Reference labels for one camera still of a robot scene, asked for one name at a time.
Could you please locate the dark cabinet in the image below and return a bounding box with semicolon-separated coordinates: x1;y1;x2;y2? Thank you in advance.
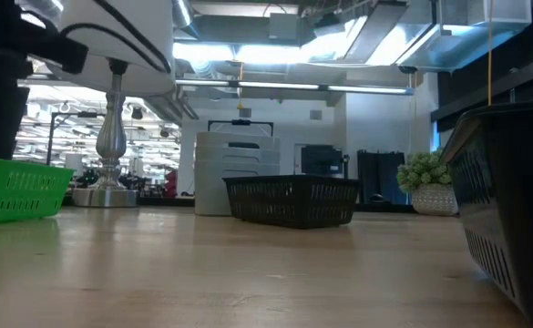
356;149;406;205

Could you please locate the white plastic basket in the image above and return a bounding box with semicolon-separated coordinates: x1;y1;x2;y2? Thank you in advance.
195;146;281;165
194;159;281;217

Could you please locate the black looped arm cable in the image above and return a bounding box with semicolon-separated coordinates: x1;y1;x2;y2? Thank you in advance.
58;0;174;74

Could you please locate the silver ventilation duct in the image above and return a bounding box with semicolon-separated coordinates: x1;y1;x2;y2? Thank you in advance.
395;0;533;73

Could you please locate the black monitor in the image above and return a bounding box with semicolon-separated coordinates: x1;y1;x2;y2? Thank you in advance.
300;144;345;178

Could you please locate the green plant in white pot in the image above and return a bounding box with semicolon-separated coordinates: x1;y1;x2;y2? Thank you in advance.
396;148;459;217

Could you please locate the black handle frame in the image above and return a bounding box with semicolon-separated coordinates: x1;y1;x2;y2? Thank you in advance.
207;118;275;138

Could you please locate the black table frame rail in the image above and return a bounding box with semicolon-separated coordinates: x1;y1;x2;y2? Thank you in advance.
60;195;415;214

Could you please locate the green plastic basket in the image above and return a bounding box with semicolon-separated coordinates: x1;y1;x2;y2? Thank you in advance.
0;158;75;225

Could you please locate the black plastic basket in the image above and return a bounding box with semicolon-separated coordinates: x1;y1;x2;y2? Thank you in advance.
438;100;533;328
223;174;361;230

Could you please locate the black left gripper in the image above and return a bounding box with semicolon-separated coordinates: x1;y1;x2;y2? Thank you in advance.
0;0;88;161

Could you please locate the red background object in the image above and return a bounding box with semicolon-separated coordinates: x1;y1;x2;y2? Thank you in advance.
164;169;179;198

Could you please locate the white shade silver table lamp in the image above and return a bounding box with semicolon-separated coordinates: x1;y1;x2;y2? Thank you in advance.
28;0;177;209

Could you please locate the black background stand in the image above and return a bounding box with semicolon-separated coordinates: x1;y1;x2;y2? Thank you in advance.
46;110;99;166

